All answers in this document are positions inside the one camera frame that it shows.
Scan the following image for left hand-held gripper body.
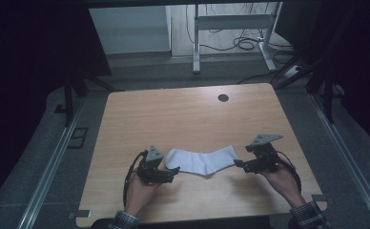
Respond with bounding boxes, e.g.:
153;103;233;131
136;145;175;185

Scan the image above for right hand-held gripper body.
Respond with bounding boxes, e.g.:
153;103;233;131
244;134;284;175

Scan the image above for white sock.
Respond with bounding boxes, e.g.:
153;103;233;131
164;144;240;177

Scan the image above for person's left hand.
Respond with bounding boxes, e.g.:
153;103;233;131
125;173;161;218

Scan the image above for person's right hand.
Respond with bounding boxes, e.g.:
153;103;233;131
258;163;307;210

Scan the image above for black stand legs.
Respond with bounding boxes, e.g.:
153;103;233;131
270;47;346;125
52;74;124;128

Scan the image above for white power strip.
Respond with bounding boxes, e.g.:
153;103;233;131
284;64;303;79

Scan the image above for dark curtain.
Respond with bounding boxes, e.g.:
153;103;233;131
0;0;113;211
275;0;370;156

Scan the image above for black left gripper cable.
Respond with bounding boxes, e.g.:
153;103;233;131
122;150;150;208

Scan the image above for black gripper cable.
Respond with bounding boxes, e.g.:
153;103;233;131
276;150;302;194
122;150;150;208

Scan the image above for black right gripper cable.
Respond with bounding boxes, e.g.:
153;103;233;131
276;150;302;194

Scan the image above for grey table corner bracket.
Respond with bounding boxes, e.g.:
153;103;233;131
311;194;336;205
68;209;93;220

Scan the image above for black rectangular floor frame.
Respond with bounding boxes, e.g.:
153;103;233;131
67;126;90;150

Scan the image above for aluminium floor rail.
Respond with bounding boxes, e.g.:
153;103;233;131
308;94;370;223
15;94;87;229

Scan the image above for black floor cables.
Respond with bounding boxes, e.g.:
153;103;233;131
185;3;297;85

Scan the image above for white metal desk frame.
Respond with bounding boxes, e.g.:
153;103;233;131
192;2;283;74

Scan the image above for white wall panel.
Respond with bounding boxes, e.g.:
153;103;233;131
88;5;172;55

